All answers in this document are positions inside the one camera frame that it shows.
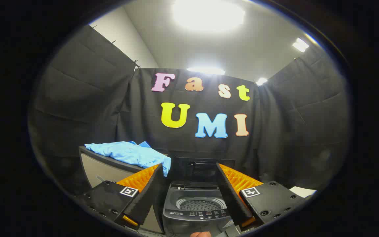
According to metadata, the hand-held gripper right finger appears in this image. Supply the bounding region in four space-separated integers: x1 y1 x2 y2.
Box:
216 162 305 232

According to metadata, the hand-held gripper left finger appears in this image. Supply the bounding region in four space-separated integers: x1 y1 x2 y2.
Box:
76 164 165 231

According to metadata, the dark grey washing machine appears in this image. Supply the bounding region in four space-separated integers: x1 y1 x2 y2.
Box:
162 181 235 237

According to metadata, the light blue polo shirt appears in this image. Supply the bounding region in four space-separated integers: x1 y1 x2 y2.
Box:
84 141 171 177

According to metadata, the silver metal plate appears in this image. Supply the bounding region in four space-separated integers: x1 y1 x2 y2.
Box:
216 219 242 237

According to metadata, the grey cabinet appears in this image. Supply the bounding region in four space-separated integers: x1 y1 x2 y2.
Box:
79 146 168 234

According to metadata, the black backdrop cloth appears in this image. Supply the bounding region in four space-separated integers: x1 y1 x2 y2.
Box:
28 25 353 198

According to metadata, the long ceiling light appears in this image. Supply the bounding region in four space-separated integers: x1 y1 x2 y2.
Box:
186 67 226 75

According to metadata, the square ceiling light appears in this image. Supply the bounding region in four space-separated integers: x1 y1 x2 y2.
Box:
292 38 310 53

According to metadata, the large round ceiling light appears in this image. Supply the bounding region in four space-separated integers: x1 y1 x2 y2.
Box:
172 0 246 32

